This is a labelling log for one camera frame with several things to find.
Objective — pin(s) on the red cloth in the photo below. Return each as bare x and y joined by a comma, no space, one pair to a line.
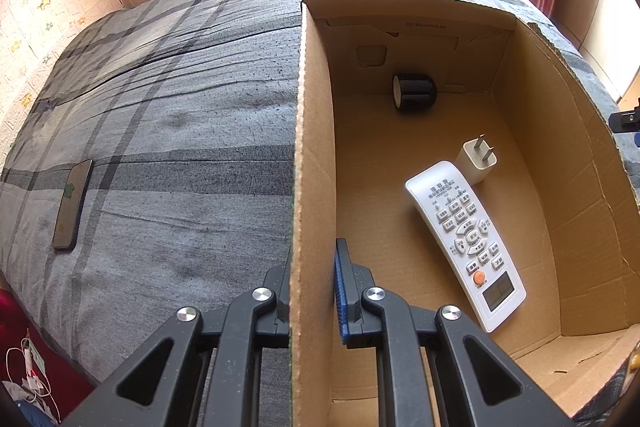
60,377

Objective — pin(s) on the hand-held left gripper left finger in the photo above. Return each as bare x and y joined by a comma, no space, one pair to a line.
274,289

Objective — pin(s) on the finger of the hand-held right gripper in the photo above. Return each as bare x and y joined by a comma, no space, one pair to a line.
627,119

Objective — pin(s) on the brown cardboard box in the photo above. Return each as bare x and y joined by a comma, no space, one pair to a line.
380,207

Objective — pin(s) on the cream wardrobe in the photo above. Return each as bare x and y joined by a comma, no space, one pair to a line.
600,22

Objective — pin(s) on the blue cloth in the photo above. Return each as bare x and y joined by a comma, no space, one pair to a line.
32,414

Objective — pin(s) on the small white charger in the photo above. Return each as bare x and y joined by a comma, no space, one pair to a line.
477,164

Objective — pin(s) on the black smartphone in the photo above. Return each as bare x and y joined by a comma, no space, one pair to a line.
72,207

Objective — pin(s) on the grey plaid bedsheet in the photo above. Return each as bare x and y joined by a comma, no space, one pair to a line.
175,132

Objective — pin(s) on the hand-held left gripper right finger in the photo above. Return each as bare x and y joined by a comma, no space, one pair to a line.
342,297

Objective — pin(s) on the white remote control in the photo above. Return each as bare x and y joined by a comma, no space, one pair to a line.
465,237

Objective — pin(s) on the black tape roll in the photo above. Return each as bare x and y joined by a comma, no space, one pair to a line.
417,94

